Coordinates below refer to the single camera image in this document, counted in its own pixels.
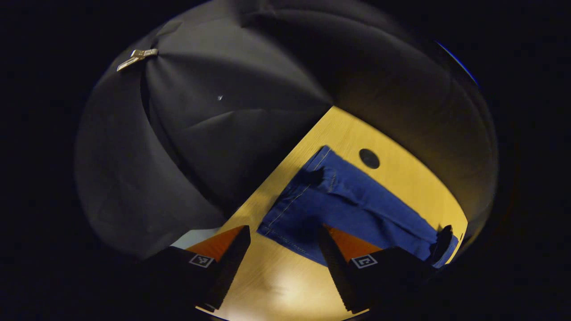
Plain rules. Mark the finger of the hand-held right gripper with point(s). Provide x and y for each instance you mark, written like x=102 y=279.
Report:
x=441 y=244

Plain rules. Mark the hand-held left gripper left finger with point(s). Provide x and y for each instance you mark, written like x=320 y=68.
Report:
x=229 y=267

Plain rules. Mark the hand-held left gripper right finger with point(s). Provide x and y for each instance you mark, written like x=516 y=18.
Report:
x=339 y=272

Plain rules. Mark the blue denim jeans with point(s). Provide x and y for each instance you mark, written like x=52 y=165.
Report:
x=357 y=200

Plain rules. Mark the black backdrop cloth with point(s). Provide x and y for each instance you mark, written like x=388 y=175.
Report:
x=214 y=133

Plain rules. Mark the metal clip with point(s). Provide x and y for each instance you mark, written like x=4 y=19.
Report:
x=136 y=58

